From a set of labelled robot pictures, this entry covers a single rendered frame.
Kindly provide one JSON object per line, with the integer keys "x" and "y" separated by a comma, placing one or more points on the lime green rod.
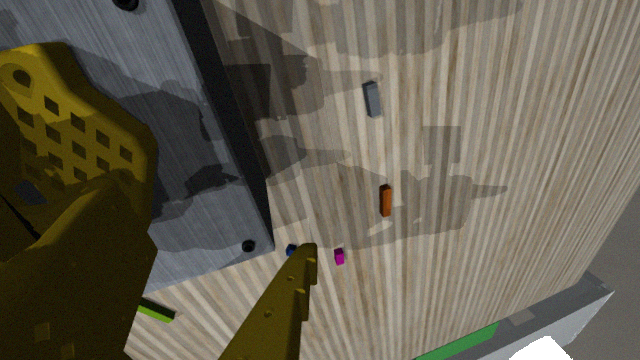
{"x": 156, "y": 311}

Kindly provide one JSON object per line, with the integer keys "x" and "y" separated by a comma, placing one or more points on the orange rectangular rod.
{"x": 385, "y": 200}

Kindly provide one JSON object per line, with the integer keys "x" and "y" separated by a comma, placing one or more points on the magenta cube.
{"x": 339, "y": 256}

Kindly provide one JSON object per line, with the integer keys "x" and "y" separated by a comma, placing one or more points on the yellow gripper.
{"x": 272, "y": 329}

